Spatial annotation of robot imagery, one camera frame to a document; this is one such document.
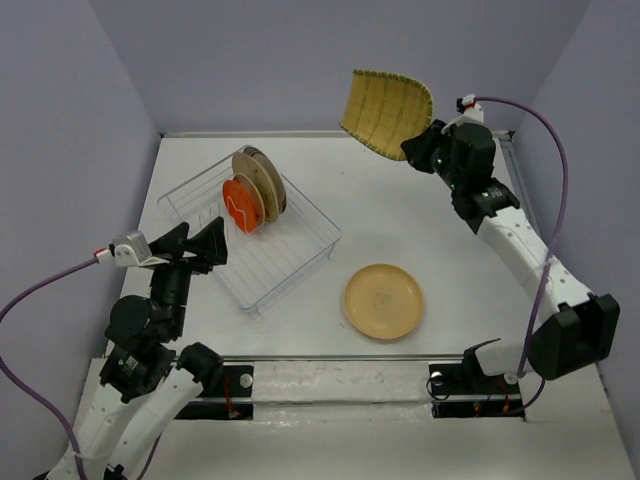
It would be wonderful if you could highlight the large yellow round plate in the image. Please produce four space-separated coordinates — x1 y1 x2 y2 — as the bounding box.
343 264 425 341

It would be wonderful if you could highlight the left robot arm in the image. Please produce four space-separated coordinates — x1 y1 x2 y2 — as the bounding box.
45 217 228 479

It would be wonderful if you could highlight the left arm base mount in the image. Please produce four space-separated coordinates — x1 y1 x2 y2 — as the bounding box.
175 363 254 421

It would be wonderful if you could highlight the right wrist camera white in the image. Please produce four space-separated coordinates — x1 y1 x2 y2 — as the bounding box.
441 94 485 135

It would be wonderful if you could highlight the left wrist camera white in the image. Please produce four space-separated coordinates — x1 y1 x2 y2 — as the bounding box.
94 231 169 268

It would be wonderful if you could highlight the yellow bamboo pattern plate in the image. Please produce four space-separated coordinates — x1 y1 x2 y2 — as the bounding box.
340 69 434 162

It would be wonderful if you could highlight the beige floral square plate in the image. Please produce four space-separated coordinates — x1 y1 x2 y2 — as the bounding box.
232 152 280 222

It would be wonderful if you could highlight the small beige flower plate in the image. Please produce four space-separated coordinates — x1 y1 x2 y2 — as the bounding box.
234 173 266 228

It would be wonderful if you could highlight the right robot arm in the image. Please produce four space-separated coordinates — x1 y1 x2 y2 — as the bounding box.
401 120 620 392

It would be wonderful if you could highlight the clear wire dish rack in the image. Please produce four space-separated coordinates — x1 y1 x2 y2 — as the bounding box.
157 145 341 315

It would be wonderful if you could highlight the orange round plate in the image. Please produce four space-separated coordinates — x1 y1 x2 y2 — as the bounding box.
222 179 259 233

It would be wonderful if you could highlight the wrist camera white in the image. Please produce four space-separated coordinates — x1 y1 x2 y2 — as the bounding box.
441 94 485 135
94 231 169 268

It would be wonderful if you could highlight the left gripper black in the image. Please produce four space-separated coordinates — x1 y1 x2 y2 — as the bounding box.
145 214 231 335

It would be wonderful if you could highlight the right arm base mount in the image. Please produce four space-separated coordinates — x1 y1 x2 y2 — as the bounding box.
425 358 525 419

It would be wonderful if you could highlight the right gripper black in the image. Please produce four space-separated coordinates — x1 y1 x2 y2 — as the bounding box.
400 120 463 191

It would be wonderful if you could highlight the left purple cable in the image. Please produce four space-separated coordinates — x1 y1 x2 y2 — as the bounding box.
0 251 101 480

